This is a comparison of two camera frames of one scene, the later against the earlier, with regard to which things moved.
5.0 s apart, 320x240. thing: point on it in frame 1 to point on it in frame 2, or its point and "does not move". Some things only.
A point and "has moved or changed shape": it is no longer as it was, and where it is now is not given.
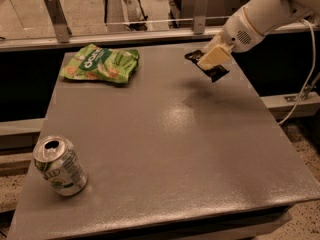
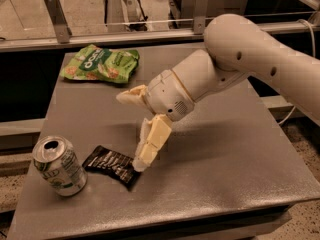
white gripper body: [237, 34] to [167, 92]
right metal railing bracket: [200, 11] does not move
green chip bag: [100, 63] does not move
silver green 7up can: [60, 165] does not move
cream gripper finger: [217, 40] to [134, 96]
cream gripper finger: [215, 57] to [153, 134]
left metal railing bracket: [62, 31] does not move
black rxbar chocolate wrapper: [214, 73] has moved or changed shape
